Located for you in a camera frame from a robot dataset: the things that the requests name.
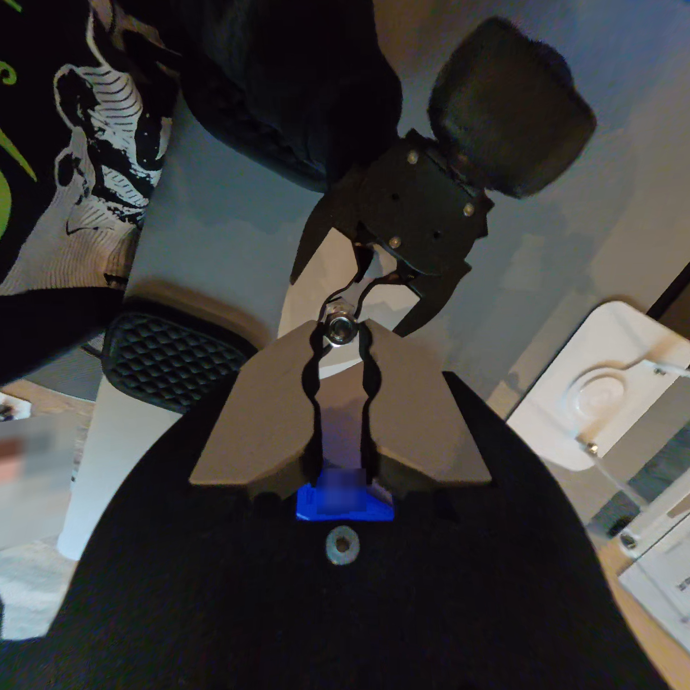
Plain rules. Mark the white document stand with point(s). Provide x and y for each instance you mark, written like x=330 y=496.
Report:
x=544 y=426

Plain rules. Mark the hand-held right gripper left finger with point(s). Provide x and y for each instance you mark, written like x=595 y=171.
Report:
x=264 y=426

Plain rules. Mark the blue plastic bin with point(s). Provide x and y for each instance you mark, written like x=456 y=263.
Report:
x=304 y=504

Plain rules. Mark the person's right forearm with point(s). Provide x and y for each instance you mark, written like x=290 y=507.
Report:
x=48 y=329

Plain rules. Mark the printed instruction sheet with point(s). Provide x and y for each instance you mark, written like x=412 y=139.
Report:
x=668 y=593

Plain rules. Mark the person's torso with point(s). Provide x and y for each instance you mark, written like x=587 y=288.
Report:
x=108 y=108

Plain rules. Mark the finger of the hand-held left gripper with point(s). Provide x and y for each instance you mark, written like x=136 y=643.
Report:
x=360 y=259
x=399 y=280

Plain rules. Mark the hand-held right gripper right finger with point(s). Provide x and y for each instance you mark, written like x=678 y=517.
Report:
x=426 y=426

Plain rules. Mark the steel hex nut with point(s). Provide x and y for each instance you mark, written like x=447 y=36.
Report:
x=330 y=334

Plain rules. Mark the rounded wooden board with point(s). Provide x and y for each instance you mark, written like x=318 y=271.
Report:
x=647 y=663

